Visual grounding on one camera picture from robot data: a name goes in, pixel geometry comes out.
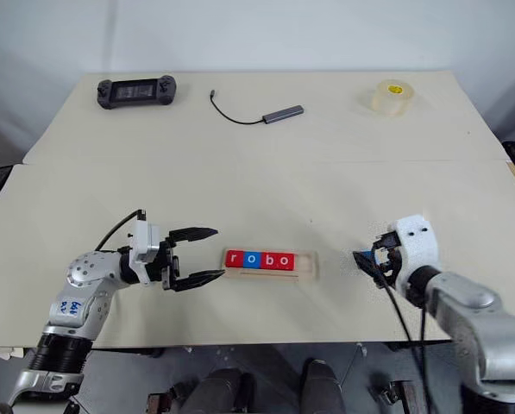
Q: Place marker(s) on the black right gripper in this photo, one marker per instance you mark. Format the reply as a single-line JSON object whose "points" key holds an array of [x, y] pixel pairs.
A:
{"points": [[388, 254]]}

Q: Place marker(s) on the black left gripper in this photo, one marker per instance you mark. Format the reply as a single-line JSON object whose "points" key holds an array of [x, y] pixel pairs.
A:
{"points": [[164, 263]]}

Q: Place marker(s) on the blue tile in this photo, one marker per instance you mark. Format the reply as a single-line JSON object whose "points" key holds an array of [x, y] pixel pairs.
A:
{"points": [[370, 257]]}

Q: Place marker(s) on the red letter b block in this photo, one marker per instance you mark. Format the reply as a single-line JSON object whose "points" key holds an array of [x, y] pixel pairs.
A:
{"points": [[268, 260]]}

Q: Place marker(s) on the red letter o block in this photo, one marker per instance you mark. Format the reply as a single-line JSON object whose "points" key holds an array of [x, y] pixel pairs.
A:
{"points": [[284, 260]]}

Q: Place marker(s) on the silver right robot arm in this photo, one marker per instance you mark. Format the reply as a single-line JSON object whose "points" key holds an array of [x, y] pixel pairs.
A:
{"points": [[477, 315]]}

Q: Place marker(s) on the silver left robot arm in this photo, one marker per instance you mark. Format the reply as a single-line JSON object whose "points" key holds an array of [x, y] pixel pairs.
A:
{"points": [[84, 280]]}

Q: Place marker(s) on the red letter r block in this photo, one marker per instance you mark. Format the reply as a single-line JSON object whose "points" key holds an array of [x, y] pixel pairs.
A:
{"points": [[234, 259]]}

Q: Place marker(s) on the blue letter o block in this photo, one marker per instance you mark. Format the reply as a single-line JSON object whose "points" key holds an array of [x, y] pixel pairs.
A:
{"points": [[251, 259]]}

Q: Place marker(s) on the light wooden letter tray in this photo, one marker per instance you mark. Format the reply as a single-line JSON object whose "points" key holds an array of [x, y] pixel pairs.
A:
{"points": [[304, 265]]}

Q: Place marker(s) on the dark rounded shape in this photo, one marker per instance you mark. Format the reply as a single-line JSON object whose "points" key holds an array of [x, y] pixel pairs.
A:
{"points": [[216, 392], [322, 388]]}

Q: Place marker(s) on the clear tape roll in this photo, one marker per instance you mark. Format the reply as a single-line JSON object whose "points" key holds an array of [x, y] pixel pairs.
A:
{"points": [[393, 98]]}

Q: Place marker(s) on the black handheld game controller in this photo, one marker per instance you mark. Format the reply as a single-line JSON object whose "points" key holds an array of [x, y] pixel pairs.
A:
{"points": [[136, 91]]}

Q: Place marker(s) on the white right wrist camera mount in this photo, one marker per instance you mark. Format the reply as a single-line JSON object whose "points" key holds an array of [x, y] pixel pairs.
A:
{"points": [[416, 246]]}

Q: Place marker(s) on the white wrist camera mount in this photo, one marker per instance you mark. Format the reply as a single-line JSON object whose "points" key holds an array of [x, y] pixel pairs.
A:
{"points": [[142, 243], [416, 246]]}

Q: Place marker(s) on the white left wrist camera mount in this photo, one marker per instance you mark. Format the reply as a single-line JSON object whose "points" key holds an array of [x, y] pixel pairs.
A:
{"points": [[142, 243]]}

